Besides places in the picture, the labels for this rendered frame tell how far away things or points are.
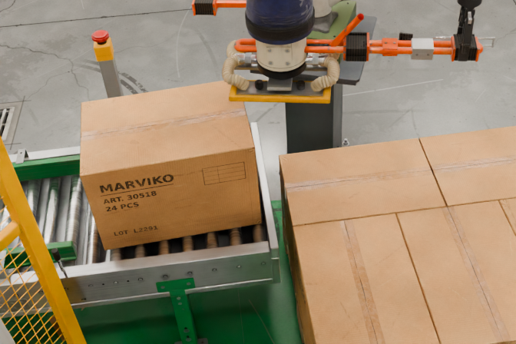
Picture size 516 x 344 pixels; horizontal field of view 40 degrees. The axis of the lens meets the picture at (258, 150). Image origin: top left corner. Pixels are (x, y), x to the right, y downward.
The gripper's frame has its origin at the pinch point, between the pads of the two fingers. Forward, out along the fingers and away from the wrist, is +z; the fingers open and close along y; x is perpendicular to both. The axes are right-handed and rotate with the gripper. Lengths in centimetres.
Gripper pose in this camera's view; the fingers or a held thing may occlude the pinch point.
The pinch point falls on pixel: (461, 45)
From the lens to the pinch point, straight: 244.7
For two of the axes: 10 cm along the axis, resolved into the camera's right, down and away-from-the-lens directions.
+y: -1.2, 6.8, -7.2
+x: 9.9, 0.4, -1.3
